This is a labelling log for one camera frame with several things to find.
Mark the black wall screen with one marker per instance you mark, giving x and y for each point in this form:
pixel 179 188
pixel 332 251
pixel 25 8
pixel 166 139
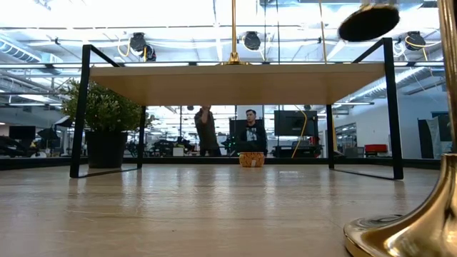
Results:
pixel 294 123

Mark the wooden riser shelf black legs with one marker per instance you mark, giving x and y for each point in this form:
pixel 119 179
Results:
pixel 232 85

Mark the red seat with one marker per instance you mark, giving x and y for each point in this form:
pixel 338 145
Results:
pixel 375 148

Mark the tall brass candlestick holder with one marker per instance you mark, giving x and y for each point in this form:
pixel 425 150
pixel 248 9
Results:
pixel 233 35

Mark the person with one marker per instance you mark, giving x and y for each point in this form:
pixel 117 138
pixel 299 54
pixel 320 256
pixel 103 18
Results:
pixel 251 133
pixel 207 132

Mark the short brass candlestick holder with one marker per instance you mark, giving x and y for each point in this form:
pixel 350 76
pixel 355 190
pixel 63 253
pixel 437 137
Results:
pixel 428 228

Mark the small white box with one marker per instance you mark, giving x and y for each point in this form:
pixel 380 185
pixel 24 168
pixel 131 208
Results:
pixel 178 151

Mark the medium brass candlestick holder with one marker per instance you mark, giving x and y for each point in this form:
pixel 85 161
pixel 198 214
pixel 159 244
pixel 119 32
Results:
pixel 369 23

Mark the green potted plant black pot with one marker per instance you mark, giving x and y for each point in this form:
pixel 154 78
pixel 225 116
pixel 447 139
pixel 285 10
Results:
pixel 103 110

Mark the black computer monitor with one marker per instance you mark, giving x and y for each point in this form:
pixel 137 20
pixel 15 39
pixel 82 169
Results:
pixel 22 132

